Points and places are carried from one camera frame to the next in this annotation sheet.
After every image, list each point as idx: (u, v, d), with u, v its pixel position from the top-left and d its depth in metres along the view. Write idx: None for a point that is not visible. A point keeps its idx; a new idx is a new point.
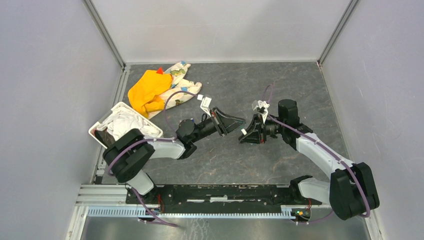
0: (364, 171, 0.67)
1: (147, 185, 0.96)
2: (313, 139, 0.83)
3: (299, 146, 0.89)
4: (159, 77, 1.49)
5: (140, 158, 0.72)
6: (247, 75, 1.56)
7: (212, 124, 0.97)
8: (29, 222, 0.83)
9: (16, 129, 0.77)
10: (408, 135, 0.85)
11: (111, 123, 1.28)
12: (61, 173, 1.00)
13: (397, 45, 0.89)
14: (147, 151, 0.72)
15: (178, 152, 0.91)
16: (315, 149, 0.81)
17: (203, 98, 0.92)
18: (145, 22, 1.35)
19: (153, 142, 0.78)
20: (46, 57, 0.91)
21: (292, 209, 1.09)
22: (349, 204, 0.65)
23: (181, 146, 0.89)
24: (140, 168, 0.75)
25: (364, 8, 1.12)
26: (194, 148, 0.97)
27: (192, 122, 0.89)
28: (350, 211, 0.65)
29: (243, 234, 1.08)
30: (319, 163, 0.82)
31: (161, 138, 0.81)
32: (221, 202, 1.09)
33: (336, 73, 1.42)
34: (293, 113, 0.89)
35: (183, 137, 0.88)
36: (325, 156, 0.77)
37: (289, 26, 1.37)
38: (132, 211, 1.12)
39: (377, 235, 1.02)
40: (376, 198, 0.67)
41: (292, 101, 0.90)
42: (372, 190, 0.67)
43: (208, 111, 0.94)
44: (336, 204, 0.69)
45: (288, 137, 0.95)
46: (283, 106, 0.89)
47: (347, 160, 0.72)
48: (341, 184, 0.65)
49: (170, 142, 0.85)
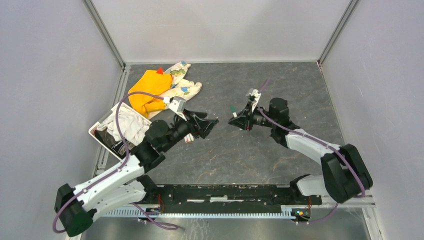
0: (351, 150, 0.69)
1: (132, 195, 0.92)
2: (300, 133, 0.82)
3: (289, 143, 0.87)
4: (159, 77, 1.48)
5: (74, 219, 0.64)
6: (247, 75, 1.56)
7: (185, 126, 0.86)
8: (29, 222, 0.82)
9: (17, 128, 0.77)
10: (407, 135, 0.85)
11: (111, 123, 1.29)
12: (61, 173, 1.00)
13: (397, 45, 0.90)
14: (77, 212, 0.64)
15: (136, 173, 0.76)
16: (303, 141, 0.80)
17: (178, 101, 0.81)
18: (145, 22, 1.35)
19: (83, 195, 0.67)
20: (46, 56, 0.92)
21: (293, 209, 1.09)
22: (344, 186, 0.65)
23: (132, 169, 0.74)
24: (86, 219, 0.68)
25: (364, 9, 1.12)
26: (161, 158, 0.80)
27: (165, 123, 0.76)
28: (345, 195, 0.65)
29: (243, 234, 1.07)
30: (310, 154, 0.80)
31: (93, 182, 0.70)
32: (221, 202, 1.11)
33: (336, 73, 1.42)
34: (285, 113, 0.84)
35: (154, 140, 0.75)
36: (312, 145, 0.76)
37: (288, 26, 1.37)
38: (132, 211, 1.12)
39: (377, 235, 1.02)
40: (369, 178, 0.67)
41: (284, 101, 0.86)
42: (362, 169, 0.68)
43: (182, 115, 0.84)
44: (332, 189, 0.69)
45: (277, 136, 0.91)
46: (275, 107, 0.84)
47: (333, 144, 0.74)
48: (332, 166, 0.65)
49: (114, 173, 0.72)
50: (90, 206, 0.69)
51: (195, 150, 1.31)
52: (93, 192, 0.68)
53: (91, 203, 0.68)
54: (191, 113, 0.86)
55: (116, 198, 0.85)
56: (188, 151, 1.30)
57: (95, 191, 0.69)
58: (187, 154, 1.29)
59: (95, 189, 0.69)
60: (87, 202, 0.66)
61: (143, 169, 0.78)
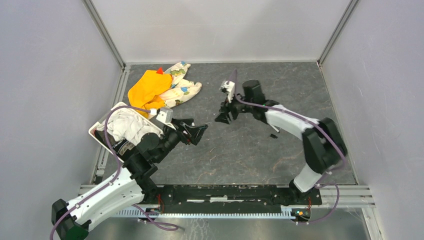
0: (328, 123, 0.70)
1: (130, 198, 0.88)
2: (280, 109, 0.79)
3: (270, 119, 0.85)
4: (159, 77, 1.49)
5: (68, 234, 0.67)
6: (247, 75, 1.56)
7: (175, 135, 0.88)
8: (30, 222, 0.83)
9: (17, 128, 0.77)
10: (407, 135, 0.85)
11: (111, 123, 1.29)
12: (60, 173, 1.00)
13: (397, 45, 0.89)
14: (70, 228, 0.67)
15: (128, 185, 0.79)
16: (282, 117, 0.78)
17: (165, 111, 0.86)
18: (145, 23, 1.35)
19: (76, 210, 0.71)
20: (46, 56, 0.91)
21: (293, 209, 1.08)
22: (325, 158, 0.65)
23: (124, 181, 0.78)
24: (81, 233, 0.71)
25: (364, 8, 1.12)
26: (154, 169, 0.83)
27: (156, 135, 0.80)
28: (325, 165, 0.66)
29: (243, 234, 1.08)
30: (289, 130, 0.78)
31: (86, 197, 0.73)
32: (221, 202, 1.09)
33: (336, 73, 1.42)
34: (256, 90, 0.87)
35: (145, 153, 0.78)
36: (292, 120, 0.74)
37: (289, 25, 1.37)
38: (132, 211, 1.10)
39: (377, 235, 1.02)
40: (343, 147, 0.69)
41: (259, 84, 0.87)
42: (338, 139, 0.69)
43: (171, 125, 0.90)
44: (311, 161, 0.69)
45: (257, 114, 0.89)
46: (247, 87, 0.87)
47: (312, 119, 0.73)
48: (311, 139, 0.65)
49: (105, 188, 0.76)
50: (85, 220, 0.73)
51: (195, 150, 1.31)
52: (86, 206, 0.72)
53: (85, 218, 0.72)
54: (181, 122, 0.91)
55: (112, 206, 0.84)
56: (188, 151, 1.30)
57: (87, 205, 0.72)
58: (187, 155, 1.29)
59: (88, 203, 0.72)
60: (80, 216, 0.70)
61: (136, 181, 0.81)
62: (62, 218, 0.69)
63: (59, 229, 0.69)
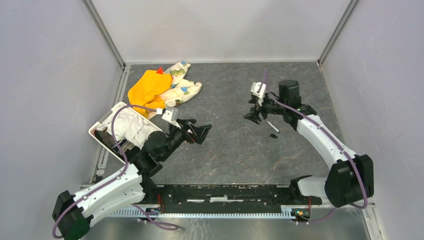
0: (365, 162, 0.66)
1: (131, 196, 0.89)
2: (317, 124, 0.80)
3: (299, 128, 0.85)
4: (159, 77, 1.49)
5: (73, 226, 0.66)
6: (247, 74, 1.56)
7: (180, 134, 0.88)
8: (29, 222, 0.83)
9: (17, 128, 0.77)
10: (407, 135, 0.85)
11: (111, 123, 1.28)
12: (60, 173, 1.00)
13: (397, 45, 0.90)
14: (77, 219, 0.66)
15: (135, 181, 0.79)
16: (316, 133, 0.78)
17: (171, 110, 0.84)
18: (145, 23, 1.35)
19: (83, 202, 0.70)
20: (46, 56, 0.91)
21: (293, 209, 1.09)
22: (345, 195, 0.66)
23: (131, 176, 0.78)
24: (84, 226, 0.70)
25: (364, 8, 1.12)
26: (160, 167, 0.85)
27: (162, 134, 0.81)
28: (343, 201, 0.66)
29: (243, 234, 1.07)
30: (316, 146, 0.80)
31: (93, 189, 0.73)
32: (221, 202, 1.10)
33: (336, 73, 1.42)
34: (294, 91, 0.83)
35: (152, 150, 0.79)
36: (327, 144, 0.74)
37: (289, 25, 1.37)
38: (132, 211, 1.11)
39: (377, 235, 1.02)
40: (371, 190, 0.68)
41: (298, 87, 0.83)
42: (368, 182, 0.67)
43: (176, 123, 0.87)
44: (330, 191, 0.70)
45: (289, 117, 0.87)
46: (283, 85, 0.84)
47: (349, 150, 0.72)
48: (340, 175, 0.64)
49: (113, 182, 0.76)
50: (90, 212, 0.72)
51: (195, 150, 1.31)
52: (94, 198, 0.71)
53: (90, 210, 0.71)
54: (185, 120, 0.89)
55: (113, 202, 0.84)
56: (188, 151, 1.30)
57: (94, 198, 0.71)
58: (187, 154, 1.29)
59: (95, 196, 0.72)
60: (87, 208, 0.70)
61: (142, 178, 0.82)
62: (68, 208, 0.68)
63: (63, 221, 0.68)
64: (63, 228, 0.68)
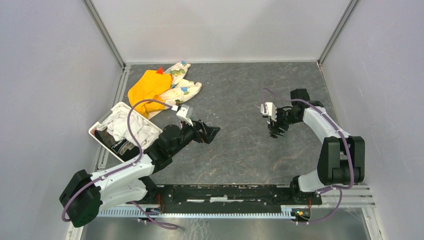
0: (358, 142, 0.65)
1: (135, 191, 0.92)
2: (320, 111, 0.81)
3: (306, 117, 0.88)
4: (159, 77, 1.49)
5: (87, 206, 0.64)
6: (247, 75, 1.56)
7: (191, 132, 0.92)
8: (29, 222, 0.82)
9: (16, 128, 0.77)
10: (407, 135, 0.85)
11: (111, 123, 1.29)
12: (60, 173, 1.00)
13: (397, 45, 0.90)
14: (95, 196, 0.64)
15: (147, 170, 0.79)
16: (319, 119, 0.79)
17: (186, 107, 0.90)
18: (145, 23, 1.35)
19: (100, 182, 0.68)
20: (46, 56, 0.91)
21: (292, 209, 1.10)
22: (334, 170, 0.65)
23: (145, 165, 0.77)
24: (96, 209, 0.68)
25: (364, 8, 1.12)
26: (170, 160, 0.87)
27: (175, 128, 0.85)
28: (331, 177, 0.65)
29: (243, 234, 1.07)
30: (318, 132, 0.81)
31: (111, 171, 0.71)
32: (221, 202, 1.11)
33: (336, 73, 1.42)
34: (303, 95, 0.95)
35: (166, 142, 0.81)
36: (324, 125, 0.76)
37: (289, 25, 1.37)
38: (132, 211, 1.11)
39: (377, 235, 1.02)
40: (361, 173, 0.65)
41: (306, 91, 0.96)
42: (359, 162, 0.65)
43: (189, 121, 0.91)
44: (321, 167, 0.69)
45: (297, 108, 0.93)
46: (295, 90, 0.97)
47: (344, 132, 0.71)
48: (330, 147, 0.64)
49: (129, 167, 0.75)
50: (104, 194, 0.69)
51: (195, 149, 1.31)
52: (111, 180, 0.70)
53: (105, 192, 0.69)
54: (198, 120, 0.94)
55: (118, 194, 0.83)
56: (188, 151, 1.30)
57: (111, 179, 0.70)
58: (187, 154, 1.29)
59: (112, 178, 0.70)
60: (103, 188, 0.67)
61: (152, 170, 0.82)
62: (86, 185, 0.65)
63: (76, 200, 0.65)
64: (74, 209, 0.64)
